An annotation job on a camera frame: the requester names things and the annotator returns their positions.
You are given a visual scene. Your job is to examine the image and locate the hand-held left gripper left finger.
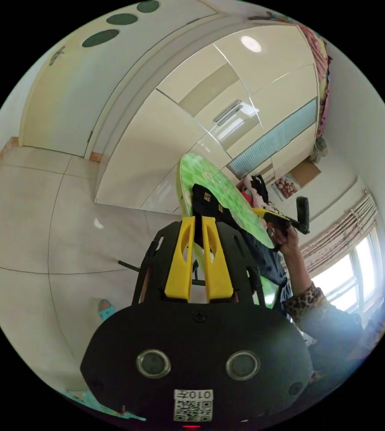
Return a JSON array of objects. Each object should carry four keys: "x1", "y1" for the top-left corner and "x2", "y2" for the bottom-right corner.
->
[{"x1": 164, "y1": 217, "x2": 196, "y2": 302}]

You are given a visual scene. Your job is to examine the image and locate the black pants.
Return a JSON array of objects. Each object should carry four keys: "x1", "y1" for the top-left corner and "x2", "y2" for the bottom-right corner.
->
[{"x1": 191, "y1": 183, "x2": 289, "y2": 305}]

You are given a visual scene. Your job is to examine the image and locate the pink patterned curtain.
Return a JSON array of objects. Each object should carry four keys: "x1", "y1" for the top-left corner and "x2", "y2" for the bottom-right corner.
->
[{"x1": 298, "y1": 23, "x2": 334, "y2": 137}]

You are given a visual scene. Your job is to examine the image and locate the cream door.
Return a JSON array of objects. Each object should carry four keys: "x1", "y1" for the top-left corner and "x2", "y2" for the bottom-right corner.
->
[{"x1": 19, "y1": 8, "x2": 219, "y2": 159}]

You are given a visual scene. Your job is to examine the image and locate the white glossy cupboard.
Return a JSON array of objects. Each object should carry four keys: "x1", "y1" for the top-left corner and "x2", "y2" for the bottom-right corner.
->
[{"x1": 95, "y1": 24, "x2": 325, "y2": 216}]

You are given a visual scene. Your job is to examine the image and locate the round ceiling lamp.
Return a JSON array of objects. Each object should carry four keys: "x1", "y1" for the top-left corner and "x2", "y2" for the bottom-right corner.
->
[{"x1": 241, "y1": 35, "x2": 263, "y2": 53}]

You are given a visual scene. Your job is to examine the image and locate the window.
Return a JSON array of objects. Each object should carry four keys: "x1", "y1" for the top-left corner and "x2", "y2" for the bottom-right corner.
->
[{"x1": 308, "y1": 224, "x2": 385, "y2": 314}]

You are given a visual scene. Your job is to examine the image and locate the teal slipper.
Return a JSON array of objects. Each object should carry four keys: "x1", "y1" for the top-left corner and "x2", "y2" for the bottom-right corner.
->
[{"x1": 97, "y1": 299, "x2": 116, "y2": 321}]

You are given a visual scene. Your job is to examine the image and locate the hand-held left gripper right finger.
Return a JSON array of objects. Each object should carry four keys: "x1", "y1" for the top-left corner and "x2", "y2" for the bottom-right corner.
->
[{"x1": 202, "y1": 217, "x2": 234, "y2": 302}]

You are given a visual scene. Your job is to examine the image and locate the person's right forearm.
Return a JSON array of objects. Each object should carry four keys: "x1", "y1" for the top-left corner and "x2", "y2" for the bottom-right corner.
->
[{"x1": 281, "y1": 248, "x2": 328, "y2": 325}]

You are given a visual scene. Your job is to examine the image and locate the beige patterned curtain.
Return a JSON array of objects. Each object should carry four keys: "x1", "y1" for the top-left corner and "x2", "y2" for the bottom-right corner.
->
[{"x1": 299, "y1": 192, "x2": 379, "y2": 272}]

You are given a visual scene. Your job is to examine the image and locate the pile of clothes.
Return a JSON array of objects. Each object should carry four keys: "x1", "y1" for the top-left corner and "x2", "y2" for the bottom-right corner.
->
[{"x1": 235, "y1": 174, "x2": 286, "y2": 216}]

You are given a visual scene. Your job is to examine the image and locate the person's body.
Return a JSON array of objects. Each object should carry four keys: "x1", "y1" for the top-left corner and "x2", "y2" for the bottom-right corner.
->
[{"x1": 295, "y1": 298, "x2": 385, "y2": 384}]

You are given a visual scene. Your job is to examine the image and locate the person's right hand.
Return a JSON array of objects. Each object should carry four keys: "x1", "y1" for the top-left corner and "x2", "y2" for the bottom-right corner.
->
[{"x1": 269, "y1": 224, "x2": 302, "y2": 258}]

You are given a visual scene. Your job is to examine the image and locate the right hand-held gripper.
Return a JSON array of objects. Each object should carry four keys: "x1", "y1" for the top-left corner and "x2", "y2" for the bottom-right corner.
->
[{"x1": 252, "y1": 208, "x2": 302, "y2": 236}]

